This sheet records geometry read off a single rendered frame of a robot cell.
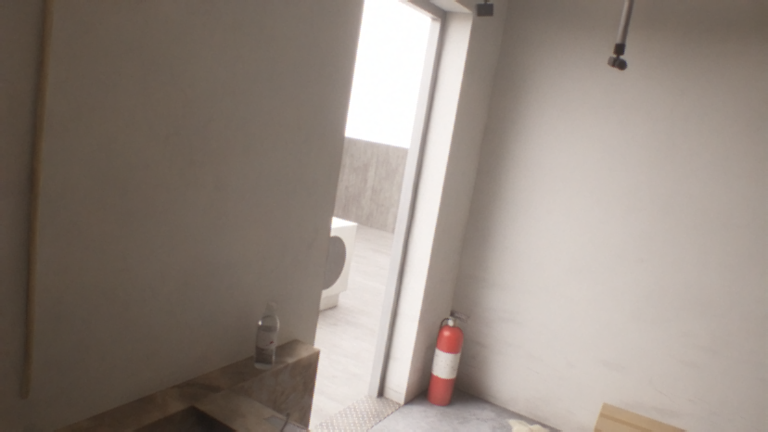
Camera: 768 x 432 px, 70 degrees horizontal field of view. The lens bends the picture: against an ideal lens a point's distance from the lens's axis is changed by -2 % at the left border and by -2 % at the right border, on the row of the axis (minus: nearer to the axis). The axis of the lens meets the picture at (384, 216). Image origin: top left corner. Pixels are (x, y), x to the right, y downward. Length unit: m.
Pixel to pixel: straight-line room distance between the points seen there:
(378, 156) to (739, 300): 5.57
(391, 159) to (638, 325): 5.13
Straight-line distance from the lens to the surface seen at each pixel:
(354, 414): 3.02
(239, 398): 1.70
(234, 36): 1.62
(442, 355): 3.15
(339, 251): 4.30
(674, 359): 3.14
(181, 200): 1.56
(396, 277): 2.96
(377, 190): 7.77
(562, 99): 3.12
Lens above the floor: 1.49
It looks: 10 degrees down
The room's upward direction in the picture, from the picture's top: 9 degrees clockwise
